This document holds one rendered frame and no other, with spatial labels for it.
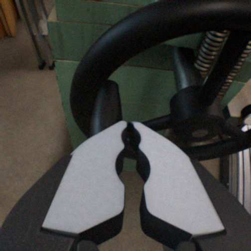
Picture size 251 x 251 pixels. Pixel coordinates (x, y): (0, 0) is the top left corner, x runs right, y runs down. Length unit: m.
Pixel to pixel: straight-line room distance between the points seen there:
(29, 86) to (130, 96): 0.97
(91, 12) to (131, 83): 0.18
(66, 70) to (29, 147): 0.75
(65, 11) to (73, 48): 0.08
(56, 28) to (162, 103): 0.31
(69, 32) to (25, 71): 1.12
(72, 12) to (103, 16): 0.05
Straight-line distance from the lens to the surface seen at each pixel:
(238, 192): 1.00
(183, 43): 0.26
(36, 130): 1.17
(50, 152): 1.09
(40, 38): 1.28
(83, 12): 0.35
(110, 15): 0.34
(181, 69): 0.27
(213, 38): 0.25
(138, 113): 0.54
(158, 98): 0.50
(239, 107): 0.60
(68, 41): 0.38
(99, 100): 0.15
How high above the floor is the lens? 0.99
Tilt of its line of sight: 59 degrees down
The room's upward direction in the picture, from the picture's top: 15 degrees clockwise
